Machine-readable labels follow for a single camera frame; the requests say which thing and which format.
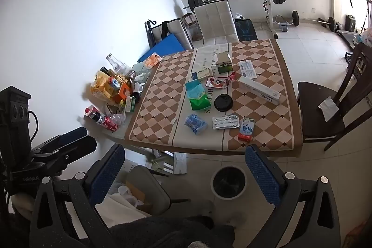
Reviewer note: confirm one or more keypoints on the blue plastic wrapper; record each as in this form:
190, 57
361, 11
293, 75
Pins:
195, 123

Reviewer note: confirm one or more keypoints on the orange packet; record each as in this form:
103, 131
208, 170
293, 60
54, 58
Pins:
152, 59

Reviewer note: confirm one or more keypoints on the white plastic bag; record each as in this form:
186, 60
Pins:
123, 192

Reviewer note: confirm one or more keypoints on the silver blister pack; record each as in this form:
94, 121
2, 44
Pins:
226, 122

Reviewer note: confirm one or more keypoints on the dark wooden chair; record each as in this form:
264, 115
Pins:
319, 111

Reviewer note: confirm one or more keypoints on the white barbell rack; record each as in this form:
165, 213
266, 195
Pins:
268, 12

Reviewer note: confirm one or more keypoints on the grey chair black legs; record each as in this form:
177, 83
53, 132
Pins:
148, 187

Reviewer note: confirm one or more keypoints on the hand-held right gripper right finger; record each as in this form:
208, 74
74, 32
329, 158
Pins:
261, 175

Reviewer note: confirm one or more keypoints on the red drink can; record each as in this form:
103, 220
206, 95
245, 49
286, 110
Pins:
110, 123

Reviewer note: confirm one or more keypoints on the blue mat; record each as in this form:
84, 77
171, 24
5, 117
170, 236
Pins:
165, 47

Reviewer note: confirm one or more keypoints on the white printed packet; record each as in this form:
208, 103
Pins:
247, 69

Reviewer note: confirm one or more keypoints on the white long paper box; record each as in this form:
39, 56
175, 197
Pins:
258, 89

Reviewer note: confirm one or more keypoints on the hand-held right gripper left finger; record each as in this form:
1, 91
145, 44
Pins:
107, 171

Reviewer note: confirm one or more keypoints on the cola bottle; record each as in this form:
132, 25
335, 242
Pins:
94, 113

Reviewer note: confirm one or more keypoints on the black bag blue print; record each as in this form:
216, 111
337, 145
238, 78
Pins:
246, 30

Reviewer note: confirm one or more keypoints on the small barbell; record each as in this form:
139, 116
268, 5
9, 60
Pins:
295, 18

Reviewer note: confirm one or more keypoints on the small green white box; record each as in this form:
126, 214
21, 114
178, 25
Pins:
223, 62

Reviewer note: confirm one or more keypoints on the black round lid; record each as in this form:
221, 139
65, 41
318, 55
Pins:
223, 102

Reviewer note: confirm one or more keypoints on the white padded chair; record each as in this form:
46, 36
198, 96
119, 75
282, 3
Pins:
216, 22

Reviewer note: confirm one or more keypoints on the white tissue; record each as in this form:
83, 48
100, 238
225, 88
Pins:
327, 105

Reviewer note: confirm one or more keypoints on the white medicine box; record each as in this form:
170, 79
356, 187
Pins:
200, 73

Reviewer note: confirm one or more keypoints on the blue white red carton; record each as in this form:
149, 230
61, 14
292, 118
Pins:
246, 129

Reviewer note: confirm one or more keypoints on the black case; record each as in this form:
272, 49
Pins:
350, 22

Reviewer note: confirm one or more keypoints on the green paper box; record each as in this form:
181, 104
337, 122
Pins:
198, 104

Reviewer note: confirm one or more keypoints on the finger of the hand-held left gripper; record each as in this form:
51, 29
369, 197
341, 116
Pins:
74, 134
82, 147

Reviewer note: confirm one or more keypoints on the white round trash bin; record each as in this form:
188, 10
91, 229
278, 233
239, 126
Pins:
228, 181

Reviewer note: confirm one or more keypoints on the brown checkered tablecloth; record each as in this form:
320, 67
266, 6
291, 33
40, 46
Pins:
162, 97

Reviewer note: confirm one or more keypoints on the cardboard box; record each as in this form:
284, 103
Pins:
136, 192

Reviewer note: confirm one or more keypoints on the red white snack wrapper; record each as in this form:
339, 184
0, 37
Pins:
220, 81

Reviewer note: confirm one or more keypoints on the pile of mixed packaging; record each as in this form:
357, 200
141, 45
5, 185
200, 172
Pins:
116, 85

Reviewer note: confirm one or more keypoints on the white cloth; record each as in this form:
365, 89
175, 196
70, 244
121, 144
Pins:
119, 213

